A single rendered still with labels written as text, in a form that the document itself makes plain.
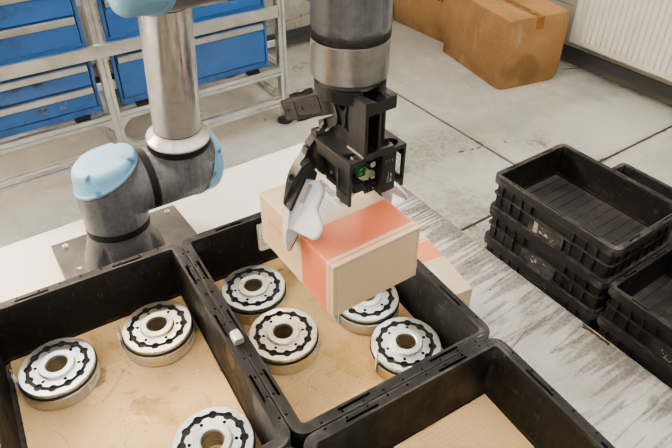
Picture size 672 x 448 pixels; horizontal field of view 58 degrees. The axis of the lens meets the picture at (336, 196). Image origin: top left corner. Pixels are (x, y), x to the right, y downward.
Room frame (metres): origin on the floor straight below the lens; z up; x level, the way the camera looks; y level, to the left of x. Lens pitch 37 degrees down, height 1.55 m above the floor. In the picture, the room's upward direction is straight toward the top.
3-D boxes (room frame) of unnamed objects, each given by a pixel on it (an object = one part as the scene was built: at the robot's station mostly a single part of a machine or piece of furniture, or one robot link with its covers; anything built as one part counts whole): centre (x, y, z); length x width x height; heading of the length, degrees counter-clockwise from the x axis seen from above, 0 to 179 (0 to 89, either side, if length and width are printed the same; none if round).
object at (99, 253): (0.88, 0.41, 0.80); 0.15 x 0.15 x 0.10
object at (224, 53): (2.51, 0.62, 0.60); 0.72 x 0.03 x 0.56; 124
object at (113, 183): (0.89, 0.40, 0.91); 0.13 x 0.12 x 0.14; 125
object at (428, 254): (0.82, -0.16, 0.74); 0.16 x 0.12 x 0.07; 25
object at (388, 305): (0.67, -0.05, 0.86); 0.10 x 0.10 x 0.01
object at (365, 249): (0.56, 0.00, 1.08); 0.16 x 0.12 x 0.07; 34
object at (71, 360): (0.54, 0.39, 0.86); 0.05 x 0.05 x 0.01
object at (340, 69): (0.54, -0.02, 1.32); 0.08 x 0.08 x 0.05
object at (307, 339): (0.59, 0.08, 0.86); 0.10 x 0.10 x 0.01
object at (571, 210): (1.32, -0.68, 0.37); 0.40 x 0.30 x 0.45; 34
